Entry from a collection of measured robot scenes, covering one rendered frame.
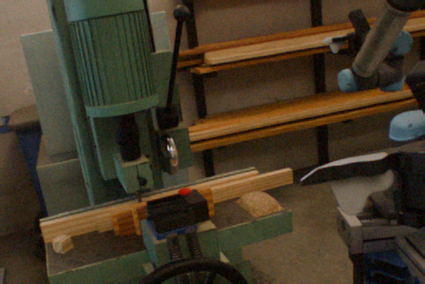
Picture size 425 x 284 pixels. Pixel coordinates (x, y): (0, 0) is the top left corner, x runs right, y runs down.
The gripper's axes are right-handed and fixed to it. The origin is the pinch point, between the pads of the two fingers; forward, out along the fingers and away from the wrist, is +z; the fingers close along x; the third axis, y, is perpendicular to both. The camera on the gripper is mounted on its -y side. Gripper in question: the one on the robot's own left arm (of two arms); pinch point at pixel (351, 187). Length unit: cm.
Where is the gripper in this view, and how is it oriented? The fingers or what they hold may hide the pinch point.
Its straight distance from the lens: 42.8
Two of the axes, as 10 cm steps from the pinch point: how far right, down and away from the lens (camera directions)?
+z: -9.1, 2.6, -3.3
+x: -3.7, -1.2, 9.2
